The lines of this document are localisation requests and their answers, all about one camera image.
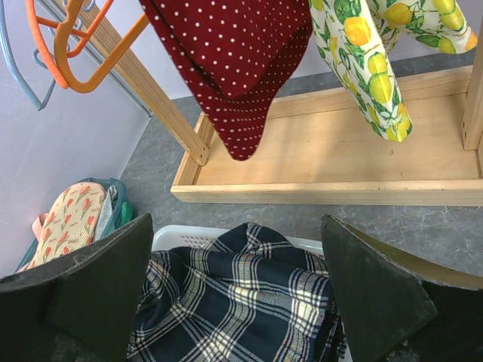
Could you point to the teal plastic tub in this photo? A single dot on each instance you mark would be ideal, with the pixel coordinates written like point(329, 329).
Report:
point(120, 203)

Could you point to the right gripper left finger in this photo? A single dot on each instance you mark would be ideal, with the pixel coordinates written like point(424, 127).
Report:
point(81, 306)

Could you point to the white plastic laundry basket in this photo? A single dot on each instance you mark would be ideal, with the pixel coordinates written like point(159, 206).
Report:
point(172, 236)

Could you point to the lemon print garment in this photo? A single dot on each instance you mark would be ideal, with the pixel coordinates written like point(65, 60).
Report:
point(354, 38)

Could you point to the red polka dot garment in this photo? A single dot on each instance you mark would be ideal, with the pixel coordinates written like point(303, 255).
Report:
point(234, 56)

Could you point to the wooden clothes rack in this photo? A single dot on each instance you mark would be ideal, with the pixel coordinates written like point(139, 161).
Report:
point(317, 147)

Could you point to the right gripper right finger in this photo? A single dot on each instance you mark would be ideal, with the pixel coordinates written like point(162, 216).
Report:
point(396, 306)

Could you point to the navy plaid skirt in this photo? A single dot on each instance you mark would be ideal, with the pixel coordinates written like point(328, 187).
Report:
point(248, 295)

